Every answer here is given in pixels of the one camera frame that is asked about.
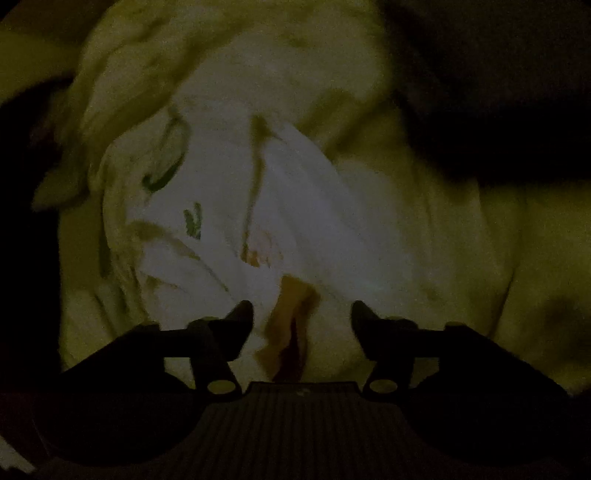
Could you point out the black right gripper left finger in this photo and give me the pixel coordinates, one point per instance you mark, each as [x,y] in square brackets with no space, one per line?
[138,356]

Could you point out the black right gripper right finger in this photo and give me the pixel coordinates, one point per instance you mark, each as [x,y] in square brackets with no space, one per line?
[465,358]

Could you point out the white printed small shirt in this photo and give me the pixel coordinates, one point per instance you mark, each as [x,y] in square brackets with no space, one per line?
[206,204]

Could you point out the leaf-patterned light bedsheet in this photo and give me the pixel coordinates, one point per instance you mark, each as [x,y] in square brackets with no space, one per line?
[311,64]

